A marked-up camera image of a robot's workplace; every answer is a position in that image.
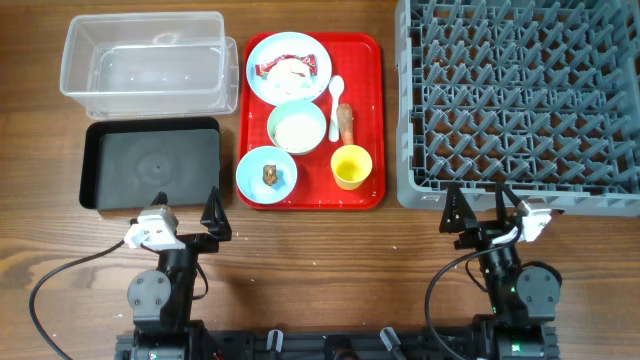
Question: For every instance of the small light blue bowl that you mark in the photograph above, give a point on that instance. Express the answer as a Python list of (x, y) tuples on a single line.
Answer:
[(249, 175)]

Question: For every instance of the large light blue plate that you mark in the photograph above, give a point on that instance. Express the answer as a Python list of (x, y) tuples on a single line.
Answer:
[(283, 43)]

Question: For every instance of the yellow cup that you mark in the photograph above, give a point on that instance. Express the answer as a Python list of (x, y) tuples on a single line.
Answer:
[(350, 166)]

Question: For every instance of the black waste tray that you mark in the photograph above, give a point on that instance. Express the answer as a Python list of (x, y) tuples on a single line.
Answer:
[(127, 163)]

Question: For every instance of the brown food scrap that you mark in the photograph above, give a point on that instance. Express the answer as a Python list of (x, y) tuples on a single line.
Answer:
[(270, 176)]

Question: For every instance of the green bowl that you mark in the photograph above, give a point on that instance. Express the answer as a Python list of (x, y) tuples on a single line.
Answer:
[(293, 108)]

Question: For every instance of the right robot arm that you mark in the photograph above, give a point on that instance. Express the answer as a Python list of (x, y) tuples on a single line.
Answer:
[(523, 296)]

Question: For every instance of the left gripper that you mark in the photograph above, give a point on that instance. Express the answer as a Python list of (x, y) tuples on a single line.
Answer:
[(216, 225)]

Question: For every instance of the red candy wrapper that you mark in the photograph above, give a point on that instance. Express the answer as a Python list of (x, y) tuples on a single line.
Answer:
[(309, 61)]

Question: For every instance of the grey dishwasher rack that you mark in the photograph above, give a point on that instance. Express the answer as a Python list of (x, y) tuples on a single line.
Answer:
[(542, 96)]

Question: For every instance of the clear plastic waste bin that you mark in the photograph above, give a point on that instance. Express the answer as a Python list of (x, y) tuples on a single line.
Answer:
[(151, 65)]

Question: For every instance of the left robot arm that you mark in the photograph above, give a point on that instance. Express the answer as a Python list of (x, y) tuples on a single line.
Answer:
[(161, 299)]

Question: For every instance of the white plastic spoon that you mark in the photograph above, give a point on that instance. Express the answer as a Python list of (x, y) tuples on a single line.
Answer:
[(336, 87)]

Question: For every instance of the white rice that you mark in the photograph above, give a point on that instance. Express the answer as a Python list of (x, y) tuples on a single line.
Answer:
[(297, 133)]

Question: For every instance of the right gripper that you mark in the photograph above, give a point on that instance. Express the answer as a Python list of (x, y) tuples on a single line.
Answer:
[(481, 233)]

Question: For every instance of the red serving tray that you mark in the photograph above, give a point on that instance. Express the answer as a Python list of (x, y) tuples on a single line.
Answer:
[(357, 58)]

